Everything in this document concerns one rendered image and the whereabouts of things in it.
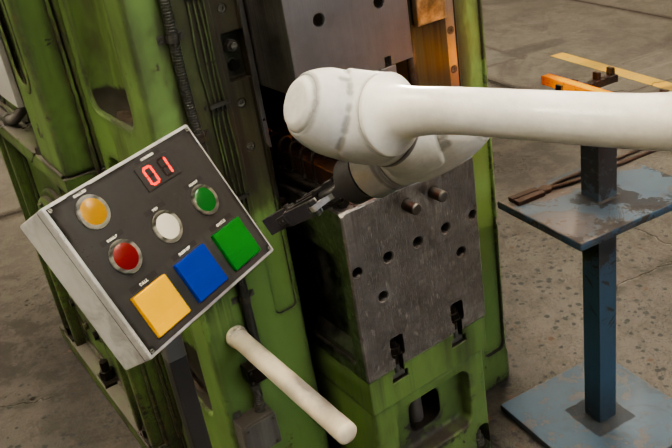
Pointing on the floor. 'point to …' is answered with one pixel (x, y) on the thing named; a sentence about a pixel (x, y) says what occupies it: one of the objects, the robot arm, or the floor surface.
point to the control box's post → (186, 394)
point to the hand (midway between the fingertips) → (282, 219)
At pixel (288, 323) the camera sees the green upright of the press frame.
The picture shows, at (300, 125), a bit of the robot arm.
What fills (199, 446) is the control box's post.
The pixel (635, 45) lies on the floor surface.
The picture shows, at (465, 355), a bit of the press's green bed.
